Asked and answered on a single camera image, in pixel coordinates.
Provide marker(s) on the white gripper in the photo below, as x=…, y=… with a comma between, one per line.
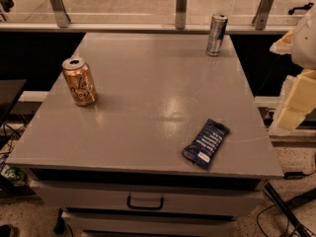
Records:
x=305, y=44

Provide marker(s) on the silver blue redbull can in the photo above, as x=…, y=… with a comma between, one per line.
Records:
x=216, y=34

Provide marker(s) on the blue rxbar wrapper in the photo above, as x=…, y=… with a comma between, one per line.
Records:
x=201, y=151

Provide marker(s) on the gold lacroix can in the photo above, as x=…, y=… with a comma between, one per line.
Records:
x=80, y=82

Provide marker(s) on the black tripod leg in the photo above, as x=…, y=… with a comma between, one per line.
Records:
x=301, y=230

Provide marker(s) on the grey drawer cabinet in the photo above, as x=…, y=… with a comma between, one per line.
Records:
x=155, y=93

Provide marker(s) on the green snack bag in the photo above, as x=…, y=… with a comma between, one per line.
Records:
x=14, y=175

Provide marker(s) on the right metal railing bracket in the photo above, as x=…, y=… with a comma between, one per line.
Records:
x=261, y=18

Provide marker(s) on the metal railing bracket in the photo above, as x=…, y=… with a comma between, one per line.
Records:
x=180, y=15
x=261, y=18
x=61, y=17

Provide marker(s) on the middle metal railing bracket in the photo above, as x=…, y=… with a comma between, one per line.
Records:
x=180, y=15

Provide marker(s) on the black drawer handle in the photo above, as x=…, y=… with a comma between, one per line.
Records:
x=141, y=203

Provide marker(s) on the left metal railing bracket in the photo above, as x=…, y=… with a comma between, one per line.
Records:
x=61, y=17

